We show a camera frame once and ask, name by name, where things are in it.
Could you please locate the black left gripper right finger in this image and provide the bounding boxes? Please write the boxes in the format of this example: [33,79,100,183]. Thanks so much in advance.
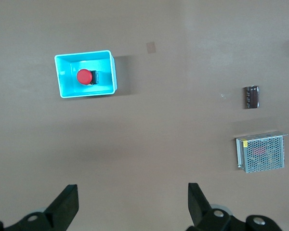
[185,182,282,231]

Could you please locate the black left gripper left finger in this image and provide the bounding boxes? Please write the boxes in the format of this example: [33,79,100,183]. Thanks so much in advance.
[0,184,79,231]

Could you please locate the red mushroom push button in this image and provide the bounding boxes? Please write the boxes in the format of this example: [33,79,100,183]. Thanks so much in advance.
[76,68,99,86]

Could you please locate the metal mesh power supply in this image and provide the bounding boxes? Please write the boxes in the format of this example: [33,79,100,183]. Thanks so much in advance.
[235,131,289,174]

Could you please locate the dark brown cylindrical capacitor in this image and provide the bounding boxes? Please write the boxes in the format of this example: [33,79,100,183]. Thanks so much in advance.
[243,85,260,109]

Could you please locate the cyan plastic bin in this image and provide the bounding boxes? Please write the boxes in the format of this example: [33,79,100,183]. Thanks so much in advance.
[54,50,118,99]

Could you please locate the brown tape patch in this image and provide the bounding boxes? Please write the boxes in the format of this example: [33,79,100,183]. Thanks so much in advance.
[145,41,157,54]

